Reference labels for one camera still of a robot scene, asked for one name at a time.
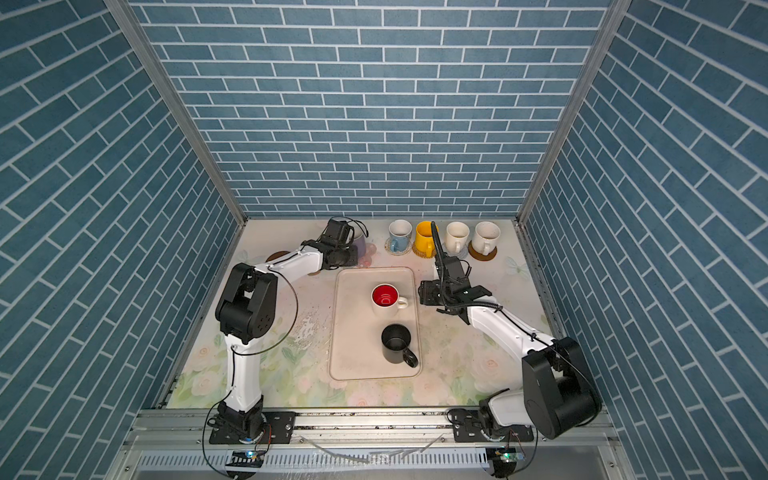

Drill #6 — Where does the pink flower coaster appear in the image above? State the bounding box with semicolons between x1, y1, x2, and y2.
357;243;377;268

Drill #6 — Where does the light blue round coaster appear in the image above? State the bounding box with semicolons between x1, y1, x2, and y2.
441;243;469;260

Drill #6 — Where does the yellow mug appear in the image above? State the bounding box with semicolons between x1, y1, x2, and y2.
413;221;435;258

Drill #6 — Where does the brown round coaster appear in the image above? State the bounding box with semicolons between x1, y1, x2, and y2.
467;242;498;262
266;250;289;263

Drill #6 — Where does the white speckled mug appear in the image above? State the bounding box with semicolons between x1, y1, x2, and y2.
471;221;501;254

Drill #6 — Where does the red mug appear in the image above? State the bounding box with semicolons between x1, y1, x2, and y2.
371;284;409;318

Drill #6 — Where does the light blue mug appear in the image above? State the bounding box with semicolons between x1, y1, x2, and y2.
388;219;412;249

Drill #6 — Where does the black mug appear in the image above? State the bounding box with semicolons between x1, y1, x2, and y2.
381;324;419;368

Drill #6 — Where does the white mug purple handle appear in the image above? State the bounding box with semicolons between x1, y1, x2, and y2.
353;232;367;261

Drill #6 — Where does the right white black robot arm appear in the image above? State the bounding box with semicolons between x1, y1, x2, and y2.
418;255;602;439

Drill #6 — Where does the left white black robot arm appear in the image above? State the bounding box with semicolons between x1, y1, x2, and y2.
213;217;359;444

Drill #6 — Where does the beige plastic tray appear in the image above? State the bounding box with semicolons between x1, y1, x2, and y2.
329;267;422;381

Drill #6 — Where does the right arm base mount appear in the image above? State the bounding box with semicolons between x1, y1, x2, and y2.
445;407;534;443

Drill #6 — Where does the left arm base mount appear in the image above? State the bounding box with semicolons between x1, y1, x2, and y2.
206;411;296;445

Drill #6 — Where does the aluminium front rail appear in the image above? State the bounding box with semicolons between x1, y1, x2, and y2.
118;407;621;459

